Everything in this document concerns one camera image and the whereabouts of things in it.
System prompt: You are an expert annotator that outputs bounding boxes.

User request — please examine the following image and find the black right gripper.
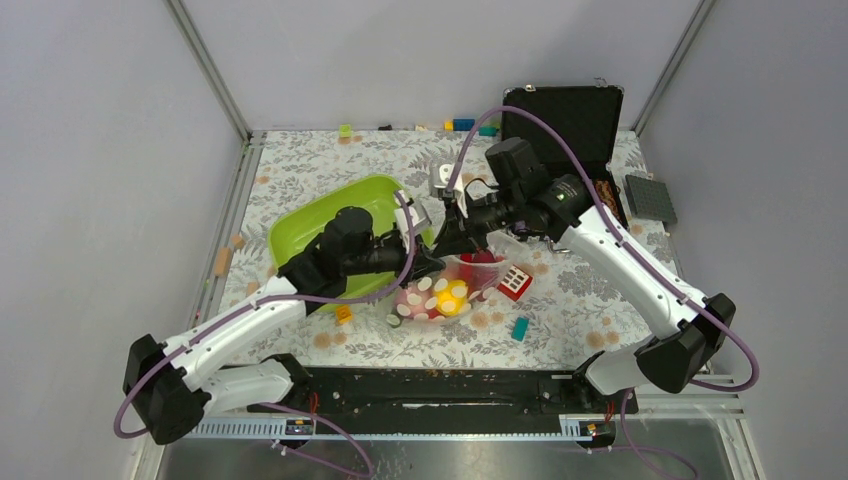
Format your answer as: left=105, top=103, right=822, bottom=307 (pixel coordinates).
left=433, top=186, right=523, bottom=257

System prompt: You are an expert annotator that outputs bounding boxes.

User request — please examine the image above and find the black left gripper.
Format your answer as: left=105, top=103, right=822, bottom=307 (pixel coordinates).
left=344, top=231, right=446, bottom=289

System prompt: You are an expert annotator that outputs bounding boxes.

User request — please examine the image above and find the purple toy onion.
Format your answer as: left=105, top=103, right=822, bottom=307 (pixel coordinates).
left=394, top=286, right=431, bottom=318

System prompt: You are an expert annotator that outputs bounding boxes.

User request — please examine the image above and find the green toy cucumber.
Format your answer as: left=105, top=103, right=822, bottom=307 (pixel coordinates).
left=386, top=314, right=402, bottom=328

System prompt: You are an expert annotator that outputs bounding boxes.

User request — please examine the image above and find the red toy apple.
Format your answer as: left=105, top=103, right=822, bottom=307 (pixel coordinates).
left=459, top=250, right=498, bottom=264

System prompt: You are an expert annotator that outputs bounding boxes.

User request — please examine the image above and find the yellow toy pear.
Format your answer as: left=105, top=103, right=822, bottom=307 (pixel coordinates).
left=433, top=278, right=470, bottom=317

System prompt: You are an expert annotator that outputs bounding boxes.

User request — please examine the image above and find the clear zip top bag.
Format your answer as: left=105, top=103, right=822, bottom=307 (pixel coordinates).
left=378, top=232, right=529, bottom=328

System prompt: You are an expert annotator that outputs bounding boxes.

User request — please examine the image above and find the green plastic tub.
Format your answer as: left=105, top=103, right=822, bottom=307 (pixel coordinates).
left=268, top=175, right=432, bottom=313

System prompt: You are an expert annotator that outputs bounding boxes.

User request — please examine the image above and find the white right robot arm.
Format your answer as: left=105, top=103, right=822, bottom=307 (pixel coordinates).
left=434, top=138, right=736, bottom=412

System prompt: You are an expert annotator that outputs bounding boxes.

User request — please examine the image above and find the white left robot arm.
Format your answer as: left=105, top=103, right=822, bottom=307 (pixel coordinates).
left=113, top=200, right=444, bottom=445

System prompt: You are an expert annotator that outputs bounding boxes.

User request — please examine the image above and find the orange toy block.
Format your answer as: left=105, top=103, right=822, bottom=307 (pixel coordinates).
left=335, top=305, right=354, bottom=325

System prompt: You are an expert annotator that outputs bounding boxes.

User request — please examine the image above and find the red toy calculator block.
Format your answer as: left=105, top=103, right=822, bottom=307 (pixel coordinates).
left=497, top=265, right=534, bottom=302

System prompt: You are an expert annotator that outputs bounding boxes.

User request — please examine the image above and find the black poker chip case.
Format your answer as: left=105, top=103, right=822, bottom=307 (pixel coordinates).
left=500, top=85, right=628, bottom=226

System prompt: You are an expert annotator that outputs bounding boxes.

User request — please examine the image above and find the blue yellow block row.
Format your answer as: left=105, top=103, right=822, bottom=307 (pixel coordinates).
left=443, top=118, right=499, bottom=137

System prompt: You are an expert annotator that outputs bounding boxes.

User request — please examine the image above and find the grey building baseplate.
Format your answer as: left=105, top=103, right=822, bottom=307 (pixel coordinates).
left=625, top=175, right=678, bottom=225

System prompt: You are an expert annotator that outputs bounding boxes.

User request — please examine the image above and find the floral table mat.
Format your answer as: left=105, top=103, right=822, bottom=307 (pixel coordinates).
left=207, top=130, right=648, bottom=370

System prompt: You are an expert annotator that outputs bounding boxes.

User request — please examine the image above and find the teal toy block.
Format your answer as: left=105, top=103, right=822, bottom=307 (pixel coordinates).
left=511, top=317, right=529, bottom=342

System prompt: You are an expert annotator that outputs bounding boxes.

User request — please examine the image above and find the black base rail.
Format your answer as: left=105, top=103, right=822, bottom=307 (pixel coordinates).
left=279, top=367, right=638, bottom=435

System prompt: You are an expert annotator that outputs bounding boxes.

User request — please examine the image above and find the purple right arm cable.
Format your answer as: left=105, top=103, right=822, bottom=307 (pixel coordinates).
left=445, top=105, right=761, bottom=480

